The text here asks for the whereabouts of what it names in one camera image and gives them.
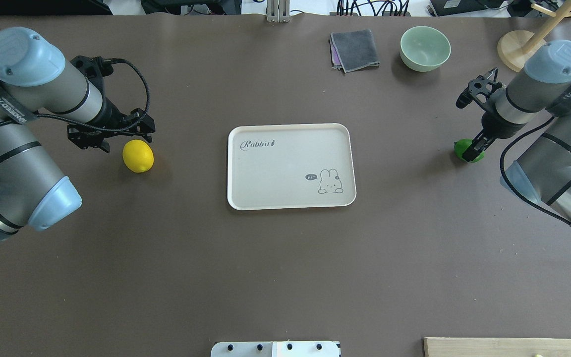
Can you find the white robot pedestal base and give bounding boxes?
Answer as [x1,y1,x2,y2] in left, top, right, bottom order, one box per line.
[210,340,342,357]

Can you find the cream rabbit print tray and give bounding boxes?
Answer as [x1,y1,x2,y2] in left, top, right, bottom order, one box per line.
[227,123,357,211]

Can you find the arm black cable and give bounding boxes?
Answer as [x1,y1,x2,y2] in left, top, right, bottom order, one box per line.
[500,115,571,253]
[0,58,151,211]

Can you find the purple cloth under grey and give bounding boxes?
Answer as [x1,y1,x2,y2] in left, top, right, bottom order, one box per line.
[329,39,342,70]

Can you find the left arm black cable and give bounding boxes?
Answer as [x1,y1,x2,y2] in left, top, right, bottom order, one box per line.
[0,58,151,211]

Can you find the mint green bowl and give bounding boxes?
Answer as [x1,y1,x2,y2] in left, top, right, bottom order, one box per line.
[400,26,452,72]

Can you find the wooden mug tree stand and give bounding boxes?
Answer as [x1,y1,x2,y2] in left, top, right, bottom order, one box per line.
[498,0,571,72]

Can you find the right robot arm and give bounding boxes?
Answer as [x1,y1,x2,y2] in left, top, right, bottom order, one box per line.
[454,40,571,227]

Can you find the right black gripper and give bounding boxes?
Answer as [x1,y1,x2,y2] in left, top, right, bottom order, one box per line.
[472,112,516,152]

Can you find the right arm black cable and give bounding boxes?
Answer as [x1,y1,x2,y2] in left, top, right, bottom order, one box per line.
[500,115,571,253]

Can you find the wooden cutting board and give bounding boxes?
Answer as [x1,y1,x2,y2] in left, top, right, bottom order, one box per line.
[423,337,571,357]

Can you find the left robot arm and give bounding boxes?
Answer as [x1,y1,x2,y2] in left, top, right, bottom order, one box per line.
[0,27,156,242]

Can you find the yellow lemon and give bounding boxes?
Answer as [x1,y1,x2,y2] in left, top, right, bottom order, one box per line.
[122,139,155,173]

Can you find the aluminium camera post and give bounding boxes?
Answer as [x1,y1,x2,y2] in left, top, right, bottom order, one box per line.
[266,0,290,23]

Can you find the grey folded cloth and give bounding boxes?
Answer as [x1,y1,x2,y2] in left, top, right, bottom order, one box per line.
[329,29,380,74]

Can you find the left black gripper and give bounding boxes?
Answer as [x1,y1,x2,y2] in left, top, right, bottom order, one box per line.
[66,99,156,152]

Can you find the green lime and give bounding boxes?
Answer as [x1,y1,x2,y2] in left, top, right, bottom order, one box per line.
[454,138,485,163]

